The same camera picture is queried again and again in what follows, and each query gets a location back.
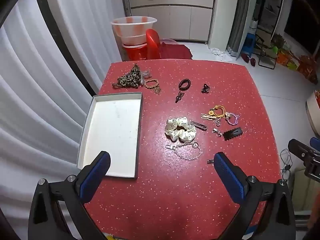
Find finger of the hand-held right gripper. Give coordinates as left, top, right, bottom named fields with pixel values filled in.
left=287, top=139, right=316, bottom=161
left=309, top=137, right=320, bottom=153

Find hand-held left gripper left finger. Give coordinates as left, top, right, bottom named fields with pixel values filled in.
left=28, top=151, right=111, bottom=240

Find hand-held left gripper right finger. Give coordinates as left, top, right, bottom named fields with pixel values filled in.
left=214, top=152, right=297, bottom=240

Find black snap hair clip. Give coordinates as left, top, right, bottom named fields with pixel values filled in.
left=222, top=127, right=243, bottom=141

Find white cardboard box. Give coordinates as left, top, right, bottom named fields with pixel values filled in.
left=76, top=92, right=143, bottom=180

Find purple hair tie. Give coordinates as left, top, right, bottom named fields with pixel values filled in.
left=225, top=112, right=240, bottom=126

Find silver heart chain bracelet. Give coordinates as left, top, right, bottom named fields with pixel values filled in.
left=165, top=142, right=202, bottom=160

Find white polka dot scrunchie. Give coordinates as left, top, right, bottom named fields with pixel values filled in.
left=164, top=116, right=197, bottom=140

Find round beige container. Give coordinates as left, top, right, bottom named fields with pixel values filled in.
left=305, top=90, right=320, bottom=135

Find orange green colourful cloth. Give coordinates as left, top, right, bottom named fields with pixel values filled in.
left=271, top=34, right=320, bottom=84

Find black folding chair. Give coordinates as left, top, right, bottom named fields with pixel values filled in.
left=254, top=27, right=278, bottom=70

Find leopard print scrunchie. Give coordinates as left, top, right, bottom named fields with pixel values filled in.
left=112, top=64, right=142, bottom=90

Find clear hair claw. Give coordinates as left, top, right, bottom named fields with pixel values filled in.
left=140, top=69, right=152, bottom=84

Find white curtain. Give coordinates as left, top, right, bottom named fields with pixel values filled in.
left=0, top=0, right=125, bottom=230

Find blue plastic stool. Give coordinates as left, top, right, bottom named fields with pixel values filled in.
left=241, top=32, right=257, bottom=57

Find white cloth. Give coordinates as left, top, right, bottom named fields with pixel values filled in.
left=209, top=47, right=233, bottom=62

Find red bucket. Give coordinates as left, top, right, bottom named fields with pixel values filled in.
left=122, top=44, right=148, bottom=62

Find grey curtain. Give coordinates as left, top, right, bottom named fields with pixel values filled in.
left=226, top=0, right=252, bottom=55

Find red plastic stool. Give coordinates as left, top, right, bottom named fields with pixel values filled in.
left=146, top=29, right=161, bottom=60

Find white orange plastic basin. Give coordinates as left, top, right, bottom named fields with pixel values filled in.
left=111, top=16, right=157, bottom=47

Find white cabinet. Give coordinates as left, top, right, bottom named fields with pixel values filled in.
left=129, top=0, right=217, bottom=43

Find black cable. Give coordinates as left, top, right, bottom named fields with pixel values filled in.
left=280, top=149, right=293, bottom=180

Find yellow flower hair tie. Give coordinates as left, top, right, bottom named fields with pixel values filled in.
left=208, top=105, right=226, bottom=118

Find black spiral hair tie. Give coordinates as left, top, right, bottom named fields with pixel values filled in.
left=178, top=79, right=191, bottom=91

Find brown beaded bracelet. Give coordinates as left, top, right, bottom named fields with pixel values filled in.
left=144, top=79, right=162, bottom=95

